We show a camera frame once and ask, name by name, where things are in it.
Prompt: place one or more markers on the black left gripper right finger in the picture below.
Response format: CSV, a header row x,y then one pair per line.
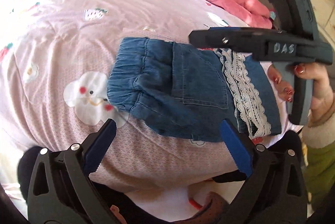
x,y
274,190

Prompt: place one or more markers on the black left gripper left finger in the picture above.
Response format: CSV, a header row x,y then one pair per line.
x,y
60,190

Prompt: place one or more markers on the blue denim pants with lace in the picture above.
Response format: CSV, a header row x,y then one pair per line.
x,y
183,92

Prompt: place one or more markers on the white and green sleeve forearm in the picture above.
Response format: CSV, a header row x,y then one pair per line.
x,y
319,175

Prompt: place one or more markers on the pink strawberry print bed sheet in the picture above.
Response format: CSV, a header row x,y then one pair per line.
x,y
55,62

